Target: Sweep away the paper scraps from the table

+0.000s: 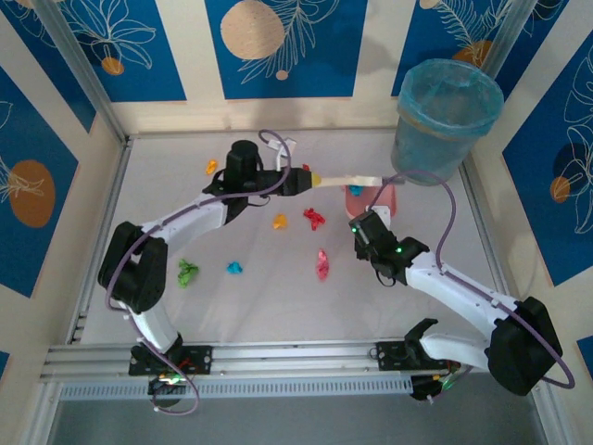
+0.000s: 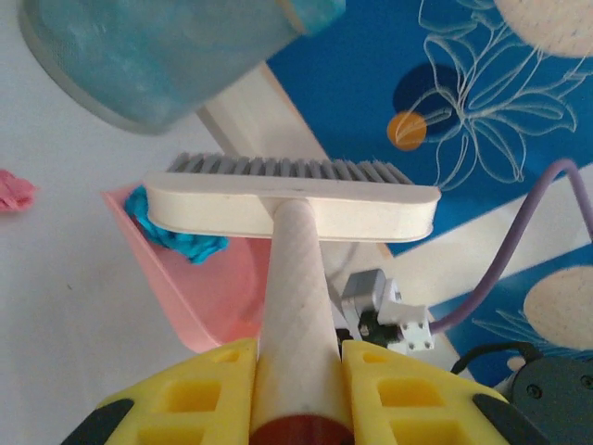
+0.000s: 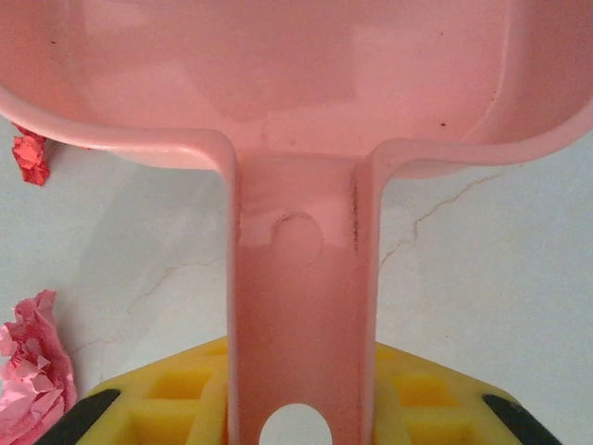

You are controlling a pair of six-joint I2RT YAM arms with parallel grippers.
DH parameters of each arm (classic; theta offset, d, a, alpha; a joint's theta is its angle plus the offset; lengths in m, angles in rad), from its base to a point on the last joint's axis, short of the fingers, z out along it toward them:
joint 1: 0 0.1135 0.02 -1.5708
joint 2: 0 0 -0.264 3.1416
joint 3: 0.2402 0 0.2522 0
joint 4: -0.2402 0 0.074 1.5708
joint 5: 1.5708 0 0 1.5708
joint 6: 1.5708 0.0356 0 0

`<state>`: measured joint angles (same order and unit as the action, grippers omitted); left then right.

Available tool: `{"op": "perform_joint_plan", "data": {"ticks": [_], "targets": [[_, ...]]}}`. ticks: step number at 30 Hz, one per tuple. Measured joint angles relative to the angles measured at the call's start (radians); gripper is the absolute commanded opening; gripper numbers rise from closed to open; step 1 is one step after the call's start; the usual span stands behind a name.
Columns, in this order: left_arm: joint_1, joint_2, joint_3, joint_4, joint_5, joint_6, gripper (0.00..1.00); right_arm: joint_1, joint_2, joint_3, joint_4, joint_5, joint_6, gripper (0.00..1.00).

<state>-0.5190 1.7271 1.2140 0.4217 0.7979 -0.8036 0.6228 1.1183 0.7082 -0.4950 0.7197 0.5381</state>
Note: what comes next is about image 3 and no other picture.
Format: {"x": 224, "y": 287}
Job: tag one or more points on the pink plastic dustpan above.
{"x": 296, "y": 69}

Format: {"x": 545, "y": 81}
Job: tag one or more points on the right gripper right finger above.
{"x": 440, "y": 417}

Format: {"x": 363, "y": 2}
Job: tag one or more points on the red paper scrap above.
{"x": 32, "y": 157}

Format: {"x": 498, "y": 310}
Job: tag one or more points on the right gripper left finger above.
{"x": 139, "y": 417}

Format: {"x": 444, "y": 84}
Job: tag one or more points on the large pink paper scrap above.
{"x": 32, "y": 361}

